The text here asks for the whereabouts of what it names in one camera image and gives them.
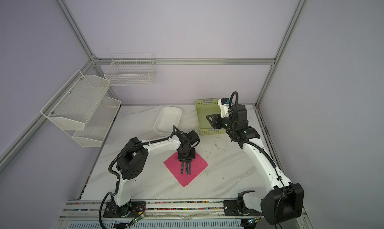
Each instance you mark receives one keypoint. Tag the aluminium frame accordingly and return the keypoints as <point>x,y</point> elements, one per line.
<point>16,148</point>

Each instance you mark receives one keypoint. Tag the white wire wall basket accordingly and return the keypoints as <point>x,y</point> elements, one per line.
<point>131,70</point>

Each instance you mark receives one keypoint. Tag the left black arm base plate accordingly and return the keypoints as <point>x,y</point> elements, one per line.
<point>131,210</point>

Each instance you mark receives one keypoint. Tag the white mesh lower shelf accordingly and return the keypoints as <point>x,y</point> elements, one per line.
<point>99,125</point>

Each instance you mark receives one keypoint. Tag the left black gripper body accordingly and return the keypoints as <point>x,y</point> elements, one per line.
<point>187,155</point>

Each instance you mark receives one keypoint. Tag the white plastic tray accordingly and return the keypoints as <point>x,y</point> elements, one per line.
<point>167,118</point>

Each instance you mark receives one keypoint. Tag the aluminium front rail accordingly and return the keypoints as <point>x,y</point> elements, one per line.
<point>178,209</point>

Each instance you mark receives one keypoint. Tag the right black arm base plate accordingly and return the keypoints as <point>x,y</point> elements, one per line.
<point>231,208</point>

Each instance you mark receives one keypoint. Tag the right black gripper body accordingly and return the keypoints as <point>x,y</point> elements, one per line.
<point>225,123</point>

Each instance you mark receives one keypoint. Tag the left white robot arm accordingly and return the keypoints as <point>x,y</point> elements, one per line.
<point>130,161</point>

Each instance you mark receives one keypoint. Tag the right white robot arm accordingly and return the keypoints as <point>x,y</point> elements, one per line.
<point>281,200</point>

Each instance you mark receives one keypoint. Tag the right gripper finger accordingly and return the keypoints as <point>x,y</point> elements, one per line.
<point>213,117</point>
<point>214,124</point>

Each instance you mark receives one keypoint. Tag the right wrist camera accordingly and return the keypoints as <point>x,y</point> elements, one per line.
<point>224,104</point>

